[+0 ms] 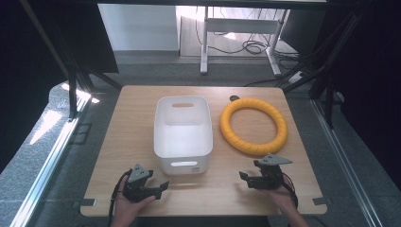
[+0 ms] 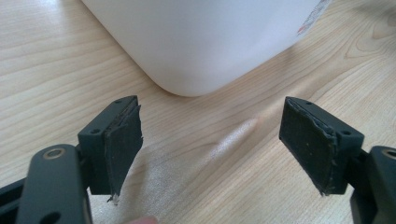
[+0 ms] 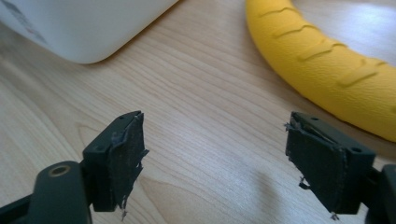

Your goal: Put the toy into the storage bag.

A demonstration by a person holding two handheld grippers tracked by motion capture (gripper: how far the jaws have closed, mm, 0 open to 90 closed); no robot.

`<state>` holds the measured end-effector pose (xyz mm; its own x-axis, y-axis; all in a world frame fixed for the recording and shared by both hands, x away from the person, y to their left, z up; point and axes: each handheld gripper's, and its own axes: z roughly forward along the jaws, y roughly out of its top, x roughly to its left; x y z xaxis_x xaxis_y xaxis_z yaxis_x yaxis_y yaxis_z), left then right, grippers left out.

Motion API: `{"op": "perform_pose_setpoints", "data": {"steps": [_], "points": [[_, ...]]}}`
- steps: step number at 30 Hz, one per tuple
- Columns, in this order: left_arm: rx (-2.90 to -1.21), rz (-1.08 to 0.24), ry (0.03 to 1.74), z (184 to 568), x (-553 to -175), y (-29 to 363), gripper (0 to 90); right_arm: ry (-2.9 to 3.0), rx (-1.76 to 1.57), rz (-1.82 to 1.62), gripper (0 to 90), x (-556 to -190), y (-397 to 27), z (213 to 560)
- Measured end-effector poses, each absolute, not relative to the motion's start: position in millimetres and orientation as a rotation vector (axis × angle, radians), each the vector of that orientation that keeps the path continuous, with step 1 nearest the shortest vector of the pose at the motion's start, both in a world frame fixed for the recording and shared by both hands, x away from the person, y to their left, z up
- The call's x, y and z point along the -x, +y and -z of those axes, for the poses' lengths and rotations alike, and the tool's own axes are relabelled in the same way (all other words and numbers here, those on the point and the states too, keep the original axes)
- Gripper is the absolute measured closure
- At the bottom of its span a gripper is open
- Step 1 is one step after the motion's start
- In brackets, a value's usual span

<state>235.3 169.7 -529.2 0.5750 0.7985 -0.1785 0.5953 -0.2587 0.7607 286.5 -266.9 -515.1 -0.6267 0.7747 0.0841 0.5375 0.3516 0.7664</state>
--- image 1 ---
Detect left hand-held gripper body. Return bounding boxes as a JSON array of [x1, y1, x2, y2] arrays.
[[122, 163, 156, 203]]

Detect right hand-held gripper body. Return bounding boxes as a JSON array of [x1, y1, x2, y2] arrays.
[[248, 153, 293, 191]]

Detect yellow foam ring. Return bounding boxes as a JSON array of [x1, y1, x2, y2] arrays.
[[218, 96, 289, 157]]

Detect white plastic storage bin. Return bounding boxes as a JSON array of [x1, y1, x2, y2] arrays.
[[153, 95, 214, 176]]

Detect person's right hand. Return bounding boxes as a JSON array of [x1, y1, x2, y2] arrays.
[[260, 175, 300, 218]]

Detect person's left hand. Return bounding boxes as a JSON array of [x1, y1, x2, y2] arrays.
[[111, 175, 157, 221]]

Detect white power strip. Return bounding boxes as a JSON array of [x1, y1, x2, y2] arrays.
[[288, 70, 306, 85]]

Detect black metal stand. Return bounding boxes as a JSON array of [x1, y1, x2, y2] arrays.
[[18, 0, 125, 122], [275, 10, 367, 130]]

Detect black curtain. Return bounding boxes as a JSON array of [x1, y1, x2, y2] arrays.
[[0, 0, 120, 174], [315, 0, 401, 192]]

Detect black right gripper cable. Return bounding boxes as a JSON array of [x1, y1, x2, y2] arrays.
[[281, 172, 300, 210]]

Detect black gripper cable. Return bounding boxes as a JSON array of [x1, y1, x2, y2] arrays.
[[281, 172, 300, 210], [108, 169, 132, 227]]

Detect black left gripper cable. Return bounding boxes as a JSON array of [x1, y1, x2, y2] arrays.
[[108, 169, 132, 227]]

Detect aluminium rail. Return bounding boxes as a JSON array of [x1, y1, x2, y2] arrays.
[[309, 97, 384, 227], [9, 96, 94, 227]]

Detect black cables on floor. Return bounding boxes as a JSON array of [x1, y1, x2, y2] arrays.
[[194, 6, 302, 69]]

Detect white metal desk frame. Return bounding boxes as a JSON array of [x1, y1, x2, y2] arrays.
[[200, 5, 290, 78]]

